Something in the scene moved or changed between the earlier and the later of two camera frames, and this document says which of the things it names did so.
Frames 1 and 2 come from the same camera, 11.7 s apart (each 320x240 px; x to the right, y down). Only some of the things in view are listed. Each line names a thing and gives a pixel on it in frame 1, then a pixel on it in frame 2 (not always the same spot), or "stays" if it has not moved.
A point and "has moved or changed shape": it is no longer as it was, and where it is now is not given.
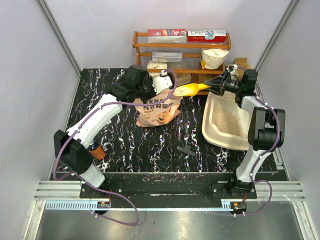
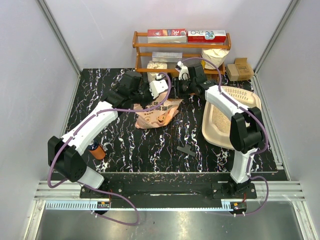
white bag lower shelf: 156,65 stays
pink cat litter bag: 164,112 has moved or changed shape
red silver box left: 172,35 stays
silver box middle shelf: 167,57 stays
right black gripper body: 232,85 → 182,87
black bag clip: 186,150 stays
